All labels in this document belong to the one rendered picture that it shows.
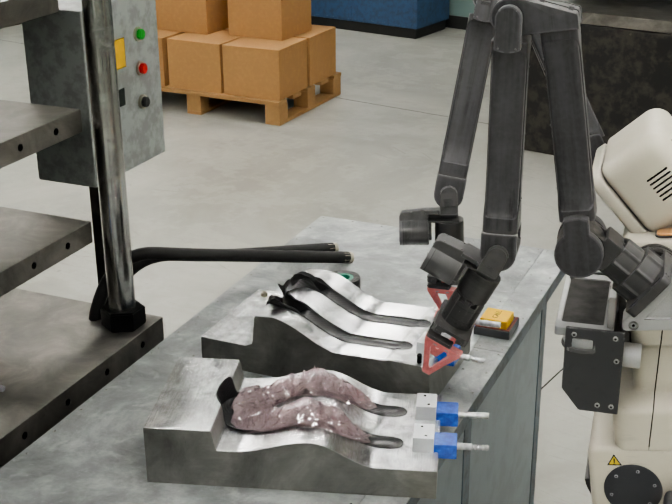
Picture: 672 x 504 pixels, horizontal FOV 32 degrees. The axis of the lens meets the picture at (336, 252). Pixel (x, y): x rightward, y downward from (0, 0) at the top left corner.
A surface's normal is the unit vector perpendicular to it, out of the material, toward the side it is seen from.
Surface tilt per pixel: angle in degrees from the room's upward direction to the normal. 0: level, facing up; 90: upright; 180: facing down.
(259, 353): 90
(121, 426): 0
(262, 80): 90
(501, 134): 90
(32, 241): 0
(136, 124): 90
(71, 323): 0
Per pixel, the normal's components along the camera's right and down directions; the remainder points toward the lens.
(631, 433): -0.27, 0.37
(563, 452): -0.01, -0.92
